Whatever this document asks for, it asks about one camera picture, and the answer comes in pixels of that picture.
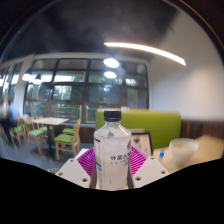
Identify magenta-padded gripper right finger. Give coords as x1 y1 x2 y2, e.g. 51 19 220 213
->
128 145 169 188

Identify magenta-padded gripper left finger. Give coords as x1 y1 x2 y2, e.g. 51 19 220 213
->
54 147 96 188

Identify clear plastic water bottle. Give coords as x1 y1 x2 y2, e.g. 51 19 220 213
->
93 109 133 191

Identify white paper sheet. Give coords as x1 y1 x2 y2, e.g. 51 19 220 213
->
74 148 89 160

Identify small blue-capped bottle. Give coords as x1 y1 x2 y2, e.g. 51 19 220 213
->
158 148 166 164

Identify wooden chairs with green seats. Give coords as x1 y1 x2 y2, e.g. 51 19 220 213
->
9 116 82 161

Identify white ceramic bowl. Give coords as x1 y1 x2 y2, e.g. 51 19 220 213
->
168 137 200 168

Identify green upholstered bench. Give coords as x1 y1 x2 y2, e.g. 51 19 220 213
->
95 109 183 150

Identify light wooden dining table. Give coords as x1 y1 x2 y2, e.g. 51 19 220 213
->
32 116 70 153

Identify person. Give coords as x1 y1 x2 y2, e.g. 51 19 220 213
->
0 99 19 141

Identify long linear ceiling light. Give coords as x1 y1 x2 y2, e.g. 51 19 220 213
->
103 41 187 67

